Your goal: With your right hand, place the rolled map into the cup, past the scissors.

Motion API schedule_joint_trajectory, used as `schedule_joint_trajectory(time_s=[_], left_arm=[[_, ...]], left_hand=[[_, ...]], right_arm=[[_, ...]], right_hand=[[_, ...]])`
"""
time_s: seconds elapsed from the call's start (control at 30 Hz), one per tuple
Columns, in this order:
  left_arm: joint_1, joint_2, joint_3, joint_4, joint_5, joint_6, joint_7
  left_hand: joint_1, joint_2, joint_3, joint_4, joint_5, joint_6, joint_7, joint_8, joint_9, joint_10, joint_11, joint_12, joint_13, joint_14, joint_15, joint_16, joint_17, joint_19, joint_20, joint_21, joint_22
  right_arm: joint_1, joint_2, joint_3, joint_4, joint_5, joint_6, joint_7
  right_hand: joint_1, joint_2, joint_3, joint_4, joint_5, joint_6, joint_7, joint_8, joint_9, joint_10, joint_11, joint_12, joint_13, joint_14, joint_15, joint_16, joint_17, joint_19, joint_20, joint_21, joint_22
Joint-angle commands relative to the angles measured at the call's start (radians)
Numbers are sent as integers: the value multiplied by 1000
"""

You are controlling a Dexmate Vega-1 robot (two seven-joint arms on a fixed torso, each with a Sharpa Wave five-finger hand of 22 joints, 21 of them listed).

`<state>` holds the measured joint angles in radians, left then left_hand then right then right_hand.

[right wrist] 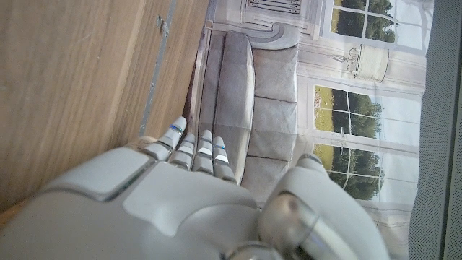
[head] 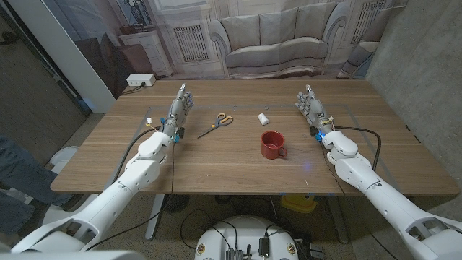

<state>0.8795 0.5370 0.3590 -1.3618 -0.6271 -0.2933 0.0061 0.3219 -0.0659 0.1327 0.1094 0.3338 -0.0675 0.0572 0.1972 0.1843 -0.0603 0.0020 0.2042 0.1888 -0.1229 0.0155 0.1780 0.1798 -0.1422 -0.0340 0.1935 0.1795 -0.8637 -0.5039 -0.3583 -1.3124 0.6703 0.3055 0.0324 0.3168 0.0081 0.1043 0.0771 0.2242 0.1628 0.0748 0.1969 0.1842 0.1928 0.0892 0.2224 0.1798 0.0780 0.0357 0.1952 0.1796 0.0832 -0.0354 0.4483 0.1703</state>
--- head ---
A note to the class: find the small white roll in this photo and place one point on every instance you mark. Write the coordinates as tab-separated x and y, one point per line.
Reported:
263	119

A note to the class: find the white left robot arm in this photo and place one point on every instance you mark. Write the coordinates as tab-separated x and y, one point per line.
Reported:
119	195

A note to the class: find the white power strip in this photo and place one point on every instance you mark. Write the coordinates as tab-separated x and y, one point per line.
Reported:
140	79

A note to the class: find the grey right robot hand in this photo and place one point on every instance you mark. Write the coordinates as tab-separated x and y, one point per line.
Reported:
314	110

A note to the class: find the person in blue jeans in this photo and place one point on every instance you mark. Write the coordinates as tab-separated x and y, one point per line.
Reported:
21	173

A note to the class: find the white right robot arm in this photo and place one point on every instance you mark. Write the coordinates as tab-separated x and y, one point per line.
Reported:
382	202

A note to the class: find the printed living room backdrop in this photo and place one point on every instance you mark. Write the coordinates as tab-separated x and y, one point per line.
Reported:
274	36

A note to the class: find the black round floor object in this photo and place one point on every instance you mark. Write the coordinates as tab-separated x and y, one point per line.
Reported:
175	204

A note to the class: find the yellow object under table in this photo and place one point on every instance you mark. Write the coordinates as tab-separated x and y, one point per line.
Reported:
297	204

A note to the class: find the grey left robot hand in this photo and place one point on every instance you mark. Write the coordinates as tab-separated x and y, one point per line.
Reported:
177	112

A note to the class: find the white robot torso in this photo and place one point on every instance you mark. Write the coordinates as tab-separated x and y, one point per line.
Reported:
245	231

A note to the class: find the red enamel mug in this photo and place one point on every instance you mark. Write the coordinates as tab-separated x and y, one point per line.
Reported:
269	151

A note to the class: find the grey table leg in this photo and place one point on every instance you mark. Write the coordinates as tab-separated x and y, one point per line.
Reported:
338	220
154	216

